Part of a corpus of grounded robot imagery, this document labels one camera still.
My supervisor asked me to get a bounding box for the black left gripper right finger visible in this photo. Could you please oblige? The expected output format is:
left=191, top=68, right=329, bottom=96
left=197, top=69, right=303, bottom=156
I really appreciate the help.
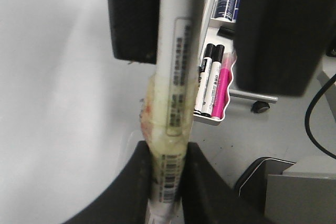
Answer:
left=234, top=0, right=334, bottom=96

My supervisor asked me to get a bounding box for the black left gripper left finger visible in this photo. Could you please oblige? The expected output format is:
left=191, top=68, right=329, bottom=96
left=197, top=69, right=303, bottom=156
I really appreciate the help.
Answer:
left=108, top=0, right=160, bottom=64

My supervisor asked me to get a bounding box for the white black-tipped whiteboard marker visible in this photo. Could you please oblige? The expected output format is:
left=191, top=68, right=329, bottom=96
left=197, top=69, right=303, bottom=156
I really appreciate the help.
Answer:
left=141, top=0, right=204, bottom=223

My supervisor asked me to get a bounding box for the white whiteboard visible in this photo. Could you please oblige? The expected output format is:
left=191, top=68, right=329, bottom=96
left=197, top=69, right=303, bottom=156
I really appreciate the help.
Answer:
left=1, top=0, right=154, bottom=223

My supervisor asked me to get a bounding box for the blue labelled bottle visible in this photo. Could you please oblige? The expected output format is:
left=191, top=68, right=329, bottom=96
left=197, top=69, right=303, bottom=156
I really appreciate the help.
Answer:
left=214, top=0, right=240, bottom=23

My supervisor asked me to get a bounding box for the pink highlighter marker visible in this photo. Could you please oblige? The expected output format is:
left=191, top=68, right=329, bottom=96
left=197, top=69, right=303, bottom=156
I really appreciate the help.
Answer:
left=211, top=52, right=235, bottom=120

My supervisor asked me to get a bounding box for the white marker holder tray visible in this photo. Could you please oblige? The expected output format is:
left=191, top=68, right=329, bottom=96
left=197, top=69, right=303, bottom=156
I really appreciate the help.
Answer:
left=193, top=0, right=243, bottom=127

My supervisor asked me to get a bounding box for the grey stand leg bar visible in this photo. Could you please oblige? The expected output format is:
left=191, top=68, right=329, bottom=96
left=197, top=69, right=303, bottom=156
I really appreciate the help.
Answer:
left=229, top=89, right=278, bottom=103

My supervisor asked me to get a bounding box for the black-capped white marker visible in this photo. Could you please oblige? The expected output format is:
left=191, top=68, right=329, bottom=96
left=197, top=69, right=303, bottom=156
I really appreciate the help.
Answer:
left=201, top=45, right=225, bottom=118
left=194, top=44, right=216, bottom=115

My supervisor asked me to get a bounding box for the black caster wheel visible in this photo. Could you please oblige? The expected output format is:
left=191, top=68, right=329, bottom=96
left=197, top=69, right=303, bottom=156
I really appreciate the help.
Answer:
left=251, top=101, right=270, bottom=114

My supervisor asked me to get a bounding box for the grey metal box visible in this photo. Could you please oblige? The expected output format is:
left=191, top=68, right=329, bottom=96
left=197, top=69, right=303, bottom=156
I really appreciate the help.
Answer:
left=234, top=155, right=335, bottom=223

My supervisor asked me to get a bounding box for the black cable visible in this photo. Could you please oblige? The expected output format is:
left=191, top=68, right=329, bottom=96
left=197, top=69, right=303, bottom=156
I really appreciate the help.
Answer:
left=304, top=73, right=336, bottom=158

